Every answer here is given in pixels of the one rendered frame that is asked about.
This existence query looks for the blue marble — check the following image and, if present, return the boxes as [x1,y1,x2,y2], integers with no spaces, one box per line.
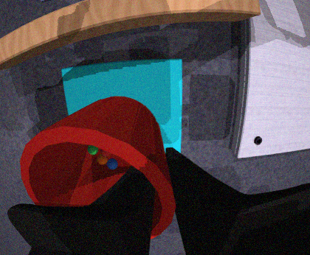
[107,158,117,170]

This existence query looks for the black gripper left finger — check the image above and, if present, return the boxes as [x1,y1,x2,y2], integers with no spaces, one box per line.
[7,165,155,255]

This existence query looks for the orange marble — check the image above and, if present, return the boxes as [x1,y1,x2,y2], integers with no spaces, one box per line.
[96,154,108,165]

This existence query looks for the green marble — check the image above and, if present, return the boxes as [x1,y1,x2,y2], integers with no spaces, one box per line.
[87,145,99,155]

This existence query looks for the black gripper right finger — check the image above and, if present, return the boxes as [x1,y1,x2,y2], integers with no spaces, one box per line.
[165,147,310,255]

